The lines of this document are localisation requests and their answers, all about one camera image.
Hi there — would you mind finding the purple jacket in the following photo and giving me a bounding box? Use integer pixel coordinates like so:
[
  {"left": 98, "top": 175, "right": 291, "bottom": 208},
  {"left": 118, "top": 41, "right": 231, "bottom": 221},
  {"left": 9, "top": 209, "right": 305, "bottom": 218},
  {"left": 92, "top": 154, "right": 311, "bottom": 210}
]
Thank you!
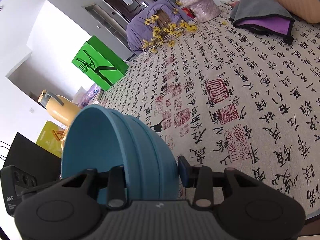
[{"left": 126, "top": 0, "right": 195, "bottom": 55}]

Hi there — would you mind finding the green shopping bag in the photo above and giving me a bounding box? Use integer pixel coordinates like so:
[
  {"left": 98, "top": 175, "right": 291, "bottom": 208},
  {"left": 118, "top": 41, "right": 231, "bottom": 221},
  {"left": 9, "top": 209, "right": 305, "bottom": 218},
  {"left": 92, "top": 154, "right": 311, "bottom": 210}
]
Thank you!
[{"left": 72, "top": 35, "right": 129, "bottom": 92}]

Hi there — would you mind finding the yellow printed box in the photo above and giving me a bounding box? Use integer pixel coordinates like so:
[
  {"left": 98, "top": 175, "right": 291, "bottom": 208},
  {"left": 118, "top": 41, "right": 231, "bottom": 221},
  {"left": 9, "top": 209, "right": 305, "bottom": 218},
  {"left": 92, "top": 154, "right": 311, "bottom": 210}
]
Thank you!
[{"left": 36, "top": 121, "right": 66, "bottom": 158}]

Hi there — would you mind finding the wooden chair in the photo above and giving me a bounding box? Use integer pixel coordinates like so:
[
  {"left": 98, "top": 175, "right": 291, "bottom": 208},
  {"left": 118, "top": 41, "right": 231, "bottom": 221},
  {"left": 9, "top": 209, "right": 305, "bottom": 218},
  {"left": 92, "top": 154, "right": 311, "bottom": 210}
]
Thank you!
[{"left": 156, "top": 9, "right": 173, "bottom": 28}]

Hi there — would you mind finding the calligraphy printed tablecloth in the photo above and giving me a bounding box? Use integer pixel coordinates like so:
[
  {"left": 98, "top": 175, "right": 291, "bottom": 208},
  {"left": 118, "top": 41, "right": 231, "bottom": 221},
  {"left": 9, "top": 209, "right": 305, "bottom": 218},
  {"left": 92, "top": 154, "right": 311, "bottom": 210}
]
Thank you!
[{"left": 96, "top": 0, "right": 320, "bottom": 220}]

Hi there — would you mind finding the yellow thermos jug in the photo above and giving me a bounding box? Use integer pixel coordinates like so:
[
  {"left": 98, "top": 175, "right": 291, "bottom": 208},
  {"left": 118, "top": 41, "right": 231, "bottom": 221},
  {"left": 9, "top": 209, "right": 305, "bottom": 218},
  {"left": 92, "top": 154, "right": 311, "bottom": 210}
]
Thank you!
[{"left": 37, "top": 89, "right": 82, "bottom": 127}]

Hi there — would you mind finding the purple cloth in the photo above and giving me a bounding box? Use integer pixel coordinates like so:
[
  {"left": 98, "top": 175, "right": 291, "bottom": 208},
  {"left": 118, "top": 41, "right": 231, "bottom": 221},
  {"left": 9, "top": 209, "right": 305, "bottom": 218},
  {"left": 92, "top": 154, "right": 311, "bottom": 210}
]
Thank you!
[{"left": 232, "top": 17, "right": 295, "bottom": 45}]

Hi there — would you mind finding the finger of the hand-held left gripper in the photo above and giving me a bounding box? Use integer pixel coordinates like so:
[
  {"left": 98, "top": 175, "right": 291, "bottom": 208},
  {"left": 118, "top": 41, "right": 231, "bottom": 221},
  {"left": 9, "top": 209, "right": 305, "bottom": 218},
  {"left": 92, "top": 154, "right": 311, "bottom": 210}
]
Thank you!
[{"left": 21, "top": 178, "right": 62, "bottom": 199}]

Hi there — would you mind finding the pink textured vase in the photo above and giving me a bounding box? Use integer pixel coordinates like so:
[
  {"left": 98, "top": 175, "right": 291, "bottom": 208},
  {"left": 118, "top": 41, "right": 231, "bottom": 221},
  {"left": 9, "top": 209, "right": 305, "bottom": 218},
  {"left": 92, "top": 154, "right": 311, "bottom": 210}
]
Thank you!
[{"left": 165, "top": 0, "right": 222, "bottom": 22}]

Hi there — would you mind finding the purple plastic packet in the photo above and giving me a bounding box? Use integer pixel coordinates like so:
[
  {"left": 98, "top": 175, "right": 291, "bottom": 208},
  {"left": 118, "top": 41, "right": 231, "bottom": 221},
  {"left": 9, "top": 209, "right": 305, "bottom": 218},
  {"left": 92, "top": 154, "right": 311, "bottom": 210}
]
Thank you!
[{"left": 72, "top": 84, "right": 103, "bottom": 108}]

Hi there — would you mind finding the yellow flower branch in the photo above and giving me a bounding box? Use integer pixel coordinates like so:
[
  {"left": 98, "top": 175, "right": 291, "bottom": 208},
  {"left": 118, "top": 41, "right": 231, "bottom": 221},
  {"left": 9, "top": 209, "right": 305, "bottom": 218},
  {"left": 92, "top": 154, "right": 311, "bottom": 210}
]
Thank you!
[{"left": 141, "top": 1, "right": 198, "bottom": 54}]

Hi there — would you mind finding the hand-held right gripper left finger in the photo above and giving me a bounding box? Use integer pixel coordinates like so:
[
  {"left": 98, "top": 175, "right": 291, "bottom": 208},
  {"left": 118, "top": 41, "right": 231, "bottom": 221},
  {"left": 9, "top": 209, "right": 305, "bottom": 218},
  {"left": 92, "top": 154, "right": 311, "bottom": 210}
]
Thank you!
[{"left": 60, "top": 165, "right": 128, "bottom": 210}]

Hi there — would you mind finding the blue bowl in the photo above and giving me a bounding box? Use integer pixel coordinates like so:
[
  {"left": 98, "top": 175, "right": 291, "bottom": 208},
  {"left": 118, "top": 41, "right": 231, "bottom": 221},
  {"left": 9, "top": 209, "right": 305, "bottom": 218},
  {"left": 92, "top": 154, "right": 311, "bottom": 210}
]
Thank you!
[{"left": 61, "top": 104, "right": 180, "bottom": 203}]

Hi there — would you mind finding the grey cloth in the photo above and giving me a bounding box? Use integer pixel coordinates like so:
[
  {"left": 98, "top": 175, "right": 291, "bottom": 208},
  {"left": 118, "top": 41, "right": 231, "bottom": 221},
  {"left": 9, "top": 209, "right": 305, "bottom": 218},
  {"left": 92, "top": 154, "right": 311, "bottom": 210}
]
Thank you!
[{"left": 229, "top": 0, "right": 295, "bottom": 28}]

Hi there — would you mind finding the black paper bag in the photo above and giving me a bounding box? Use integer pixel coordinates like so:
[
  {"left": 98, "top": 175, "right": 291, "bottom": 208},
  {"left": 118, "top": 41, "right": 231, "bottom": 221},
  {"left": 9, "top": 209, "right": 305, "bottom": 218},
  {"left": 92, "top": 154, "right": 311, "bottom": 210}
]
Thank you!
[{"left": 0, "top": 132, "right": 62, "bottom": 182}]

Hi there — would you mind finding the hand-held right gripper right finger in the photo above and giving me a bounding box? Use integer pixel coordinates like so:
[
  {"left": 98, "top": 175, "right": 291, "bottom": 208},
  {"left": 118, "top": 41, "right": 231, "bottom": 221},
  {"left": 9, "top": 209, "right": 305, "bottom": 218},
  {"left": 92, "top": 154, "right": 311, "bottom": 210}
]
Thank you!
[{"left": 178, "top": 155, "right": 262, "bottom": 210}]

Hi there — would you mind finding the dark wooden door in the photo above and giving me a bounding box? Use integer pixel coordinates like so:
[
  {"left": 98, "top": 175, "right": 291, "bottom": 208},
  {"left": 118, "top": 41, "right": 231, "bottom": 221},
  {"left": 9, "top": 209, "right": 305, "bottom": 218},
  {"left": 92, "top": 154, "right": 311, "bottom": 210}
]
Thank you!
[{"left": 103, "top": 0, "right": 157, "bottom": 22}]

